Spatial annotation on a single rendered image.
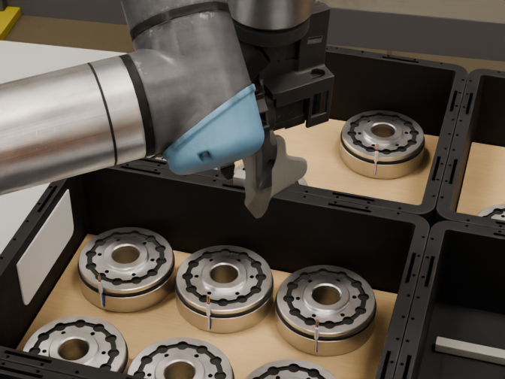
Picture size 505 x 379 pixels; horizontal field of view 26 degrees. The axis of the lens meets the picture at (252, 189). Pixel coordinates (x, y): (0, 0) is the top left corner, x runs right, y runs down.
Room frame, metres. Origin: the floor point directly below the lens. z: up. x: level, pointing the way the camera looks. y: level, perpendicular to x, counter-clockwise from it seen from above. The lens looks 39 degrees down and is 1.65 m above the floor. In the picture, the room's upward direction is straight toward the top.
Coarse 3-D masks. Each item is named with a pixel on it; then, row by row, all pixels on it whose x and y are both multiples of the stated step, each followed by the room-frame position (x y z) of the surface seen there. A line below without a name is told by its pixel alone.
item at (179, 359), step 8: (168, 360) 0.72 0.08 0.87; (176, 360) 0.72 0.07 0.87; (184, 360) 0.72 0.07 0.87; (192, 360) 0.72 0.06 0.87; (160, 368) 0.71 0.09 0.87; (168, 368) 0.71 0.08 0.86; (192, 368) 0.71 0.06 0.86; (200, 368) 0.71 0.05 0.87; (160, 376) 0.70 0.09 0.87; (200, 376) 0.70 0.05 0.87
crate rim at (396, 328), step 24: (120, 168) 0.94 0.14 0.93; (144, 168) 0.94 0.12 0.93; (48, 192) 0.90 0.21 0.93; (240, 192) 0.90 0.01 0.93; (288, 192) 0.90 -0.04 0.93; (360, 216) 0.86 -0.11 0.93; (384, 216) 0.86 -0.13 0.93; (408, 216) 0.86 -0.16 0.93; (24, 240) 0.82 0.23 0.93; (0, 264) 0.79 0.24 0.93; (408, 264) 0.79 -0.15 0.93; (408, 288) 0.75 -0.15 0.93; (408, 312) 0.72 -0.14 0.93; (24, 360) 0.66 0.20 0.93; (48, 360) 0.66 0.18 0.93; (384, 360) 0.66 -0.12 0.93
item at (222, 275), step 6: (216, 270) 0.85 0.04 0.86; (222, 270) 0.86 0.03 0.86; (228, 270) 0.85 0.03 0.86; (210, 276) 0.84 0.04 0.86; (216, 276) 0.85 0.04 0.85; (222, 276) 0.86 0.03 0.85; (228, 276) 0.85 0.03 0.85; (234, 276) 0.85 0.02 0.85; (222, 282) 0.85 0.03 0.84; (228, 282) 0.85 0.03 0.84
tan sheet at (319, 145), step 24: (336, 120) 1.17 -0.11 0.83; (288, 144) 1.12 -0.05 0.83; (312, 144) 1.12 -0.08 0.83; (336, 144) 1.12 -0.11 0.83; (432, 144) 1.12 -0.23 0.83; (312, 168) 1.07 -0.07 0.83; (336, 168) 1.07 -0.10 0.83; (360, 192) 1.02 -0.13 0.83; (384, 192) 1.02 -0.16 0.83; (408, 192) 1.02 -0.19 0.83
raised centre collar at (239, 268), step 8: (208, 264) 0.85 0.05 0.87; (216, 264) 0.85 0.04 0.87; (224, 264) 0.86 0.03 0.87; (232, 264) 0.85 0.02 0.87; (240, 264) 0.85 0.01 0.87; (208, 272) 0.84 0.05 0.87; (240, 272) 0.84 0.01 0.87; (208, 280) 0.83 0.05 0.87; (240, 280) 0.83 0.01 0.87; (208, 288) 0.82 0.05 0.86; (216, 288) 0.82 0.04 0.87; (224, 288) 0.82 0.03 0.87; (232, 288) 0.82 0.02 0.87
